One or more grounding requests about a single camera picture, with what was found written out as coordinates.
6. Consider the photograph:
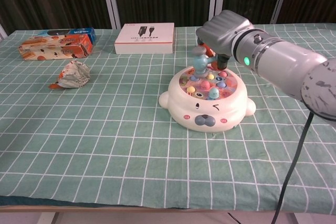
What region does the green checked tablecloth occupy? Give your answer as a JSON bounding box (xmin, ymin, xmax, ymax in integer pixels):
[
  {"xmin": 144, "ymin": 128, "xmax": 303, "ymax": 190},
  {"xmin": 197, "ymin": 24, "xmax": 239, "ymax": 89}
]
[{"xmin": 0, "ymin": 23, "xmax": 336, "ymax": 216}]

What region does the white cable product box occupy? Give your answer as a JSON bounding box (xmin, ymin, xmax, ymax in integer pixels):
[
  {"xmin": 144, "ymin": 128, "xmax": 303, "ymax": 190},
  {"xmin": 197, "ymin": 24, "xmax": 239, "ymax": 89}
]
[{"xmin": 114, "ymin": 22, "xmax": 175, "ymax": 55}]

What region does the white seal whack-a-mole toy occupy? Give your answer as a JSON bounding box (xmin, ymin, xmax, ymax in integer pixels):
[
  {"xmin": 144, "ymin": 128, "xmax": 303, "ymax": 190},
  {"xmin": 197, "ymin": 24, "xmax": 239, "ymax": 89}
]
[{"xmin": 158, "ymin": 63, "xmax": 257, "ymax": 132}]

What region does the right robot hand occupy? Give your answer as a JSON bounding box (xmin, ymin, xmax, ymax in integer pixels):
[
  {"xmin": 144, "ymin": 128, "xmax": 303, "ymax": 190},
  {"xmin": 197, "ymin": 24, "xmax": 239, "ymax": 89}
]
[{"xmin": 195, "ymin": 9, "xmax": 256, "ymax": 70}]

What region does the orange biscuit box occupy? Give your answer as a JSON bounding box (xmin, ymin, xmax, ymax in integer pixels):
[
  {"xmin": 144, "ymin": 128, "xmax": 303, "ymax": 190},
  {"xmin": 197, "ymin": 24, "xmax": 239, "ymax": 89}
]
[{"xmin": 17, "ymin": 34, "xmax": 94, "ymax": 62}]

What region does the blue biscuit box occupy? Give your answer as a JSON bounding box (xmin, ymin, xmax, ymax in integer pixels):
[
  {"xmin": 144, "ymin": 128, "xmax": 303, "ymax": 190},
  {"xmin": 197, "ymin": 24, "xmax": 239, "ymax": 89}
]
[{"xmin": 34, "ymin": 27, "xmax": 97, "ymax": 44}]

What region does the blue toy hammer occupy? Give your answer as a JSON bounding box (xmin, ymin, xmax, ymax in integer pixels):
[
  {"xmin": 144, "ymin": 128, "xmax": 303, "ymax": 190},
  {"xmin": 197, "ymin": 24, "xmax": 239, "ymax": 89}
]
[{"xmin": 191, "ymin": 46, "xmax": 218, "ymax": 81}]

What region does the crumpled snack wrapper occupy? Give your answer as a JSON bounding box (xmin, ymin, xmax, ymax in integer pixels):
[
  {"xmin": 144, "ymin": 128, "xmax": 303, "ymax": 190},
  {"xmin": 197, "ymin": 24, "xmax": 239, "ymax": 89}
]
[{"xmin": 49, "ymin": 60, "xmax": 91, "ymax": 90}]

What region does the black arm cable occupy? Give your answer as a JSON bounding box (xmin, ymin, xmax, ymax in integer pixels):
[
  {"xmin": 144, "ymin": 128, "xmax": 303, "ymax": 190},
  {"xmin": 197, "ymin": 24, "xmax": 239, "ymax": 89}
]
[{"xmin": 270, "ymin": 111, "xmax": 314, "ymax": 224}]

